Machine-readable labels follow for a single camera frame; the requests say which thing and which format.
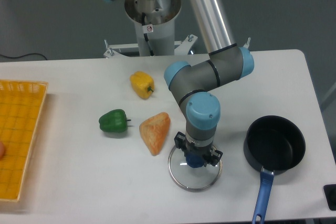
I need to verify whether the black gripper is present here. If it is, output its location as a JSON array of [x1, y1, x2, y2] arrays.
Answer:
[[174, 132, 223, 167]]

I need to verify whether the glass lid blue knob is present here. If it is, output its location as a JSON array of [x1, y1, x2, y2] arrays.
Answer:
[[168, 147, 223, 192]]

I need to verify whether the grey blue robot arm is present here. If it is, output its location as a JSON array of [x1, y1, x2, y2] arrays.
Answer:
[[108, 0, 254, 168]]

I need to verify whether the triangular bread pastry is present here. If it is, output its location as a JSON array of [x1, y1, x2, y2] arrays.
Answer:
[[139, 112, 171, 156]]

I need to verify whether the yellow bell pepper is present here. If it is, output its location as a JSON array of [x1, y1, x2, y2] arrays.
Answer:
[[130, 71, 155, 100]]

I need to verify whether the green bell pepper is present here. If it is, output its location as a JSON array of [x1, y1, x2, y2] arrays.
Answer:
[[99, 109, 131, 133]]

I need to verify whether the black device at table edge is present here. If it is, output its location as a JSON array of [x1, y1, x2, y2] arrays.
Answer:
[[323, 184, 336, 211]]

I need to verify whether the yellow woven basket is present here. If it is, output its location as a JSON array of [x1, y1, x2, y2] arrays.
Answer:
[[1, 79, 48, 202]]

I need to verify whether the black saucepan blue handle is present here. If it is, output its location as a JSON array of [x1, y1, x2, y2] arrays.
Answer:
[[243, 115, 306, 223]]

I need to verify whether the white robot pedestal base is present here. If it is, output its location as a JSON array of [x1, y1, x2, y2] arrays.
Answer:
[[103, 0, 251, 59]]

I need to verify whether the black cable on pedestal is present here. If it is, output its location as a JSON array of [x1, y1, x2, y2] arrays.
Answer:
[[141, 12, 155, 57]]

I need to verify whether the black cable on floor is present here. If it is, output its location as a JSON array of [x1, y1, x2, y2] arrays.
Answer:
[[0, 52, 48, 60]]

